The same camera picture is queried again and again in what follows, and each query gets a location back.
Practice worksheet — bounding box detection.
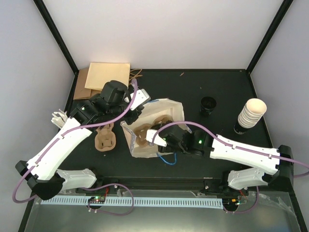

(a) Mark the brown pulp cup carrier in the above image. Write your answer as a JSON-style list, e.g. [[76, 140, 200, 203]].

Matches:
[[95, 123, 116, 152], [133, 115, 173, 147]]

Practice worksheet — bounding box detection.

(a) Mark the blue checkered paper bag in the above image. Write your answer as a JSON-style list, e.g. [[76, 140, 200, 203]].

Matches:
[[120, 99, 184, 158]]

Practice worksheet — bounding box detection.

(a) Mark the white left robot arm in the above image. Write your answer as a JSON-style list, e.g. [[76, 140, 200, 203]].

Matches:
[[15, 79, 150, 200]]

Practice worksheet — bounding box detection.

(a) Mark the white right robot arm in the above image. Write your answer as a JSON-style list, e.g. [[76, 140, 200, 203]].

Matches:
[[147, 125, 294, 195]]

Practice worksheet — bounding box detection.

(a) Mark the light tan paper bag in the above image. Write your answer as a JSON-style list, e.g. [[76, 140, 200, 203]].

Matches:
[[84, 62, 130, 90]]

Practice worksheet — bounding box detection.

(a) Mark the brown kraft paper bag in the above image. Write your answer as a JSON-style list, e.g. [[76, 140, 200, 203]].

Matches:
[[73, 68, 100, 100]]

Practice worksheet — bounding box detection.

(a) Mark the stack of black lids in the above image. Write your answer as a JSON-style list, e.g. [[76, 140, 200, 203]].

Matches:
[[200, 96, 217, 116]]

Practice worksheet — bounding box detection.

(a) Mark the white wrapped stirrers bundle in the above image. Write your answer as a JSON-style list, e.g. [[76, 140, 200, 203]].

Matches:
[[51, 109, 68, 129]]

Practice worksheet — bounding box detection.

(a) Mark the small electronics board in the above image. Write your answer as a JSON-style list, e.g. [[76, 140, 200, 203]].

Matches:
[[88, 196, 106, 203]]

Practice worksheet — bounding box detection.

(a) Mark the stack of white paper cups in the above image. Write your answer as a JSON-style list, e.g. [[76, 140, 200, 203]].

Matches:
[[234, 98, 267, 134]]

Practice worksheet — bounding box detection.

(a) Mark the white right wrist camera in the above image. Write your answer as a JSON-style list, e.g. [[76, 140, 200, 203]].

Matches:
[[146, 129, 167, 146]]

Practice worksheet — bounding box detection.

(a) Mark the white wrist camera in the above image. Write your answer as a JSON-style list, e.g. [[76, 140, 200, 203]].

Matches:
[[130, 89, 151, 111], [146, 129, 167, 146]]

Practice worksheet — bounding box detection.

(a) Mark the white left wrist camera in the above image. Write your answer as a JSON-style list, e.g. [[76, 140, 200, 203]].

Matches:
[[130, 89, 151, 111]]

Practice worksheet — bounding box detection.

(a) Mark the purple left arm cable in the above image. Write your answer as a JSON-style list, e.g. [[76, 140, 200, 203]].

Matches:
[[12, 78, 140, 203]]

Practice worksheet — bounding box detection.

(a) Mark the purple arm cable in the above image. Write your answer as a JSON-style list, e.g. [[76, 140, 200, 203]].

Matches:
[[12, 78, 140, 203], [151, 121, 309, 178]]

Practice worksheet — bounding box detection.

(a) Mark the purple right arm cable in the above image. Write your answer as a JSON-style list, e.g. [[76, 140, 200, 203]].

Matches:
[[151, 121, 309, 178]]

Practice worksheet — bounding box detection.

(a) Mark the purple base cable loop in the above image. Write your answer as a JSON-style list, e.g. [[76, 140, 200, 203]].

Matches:
[[86, 184, 135, 217]]

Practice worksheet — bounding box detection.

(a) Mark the light blue slotted cable duct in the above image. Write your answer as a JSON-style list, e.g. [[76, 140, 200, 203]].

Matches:
[[41, 195, 223, 209]]

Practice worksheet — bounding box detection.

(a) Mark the black corner frame post left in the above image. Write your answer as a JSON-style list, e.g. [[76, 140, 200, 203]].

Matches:
[[33, 0, 79, 74]]

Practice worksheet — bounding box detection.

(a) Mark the black corner frame post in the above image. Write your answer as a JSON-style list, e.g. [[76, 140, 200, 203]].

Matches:
[[33, 0, 79, 74], [246, 0, 293, 74]]

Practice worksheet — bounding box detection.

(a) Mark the black corner frame post right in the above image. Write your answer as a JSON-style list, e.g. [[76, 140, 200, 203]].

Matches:
[[246, 0, 293, 74]]

